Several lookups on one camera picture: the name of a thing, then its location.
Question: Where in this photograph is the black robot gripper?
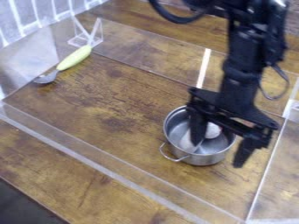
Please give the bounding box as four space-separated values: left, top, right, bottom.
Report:
185 73 277 168

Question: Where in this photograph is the silver steel pot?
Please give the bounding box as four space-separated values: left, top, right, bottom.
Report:
159 106 236 166

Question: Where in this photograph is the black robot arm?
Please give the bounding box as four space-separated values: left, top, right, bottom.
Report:
187 0 290 168

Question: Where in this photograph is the clear acrylic barrier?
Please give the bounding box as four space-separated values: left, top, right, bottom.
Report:
3 18 299 224

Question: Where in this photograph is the clear acrylic triangular bracket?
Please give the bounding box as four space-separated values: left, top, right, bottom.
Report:
68 17 104 48

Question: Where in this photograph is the spoon with yellow-green handle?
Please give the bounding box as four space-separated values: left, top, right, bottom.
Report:
33 45 92 84

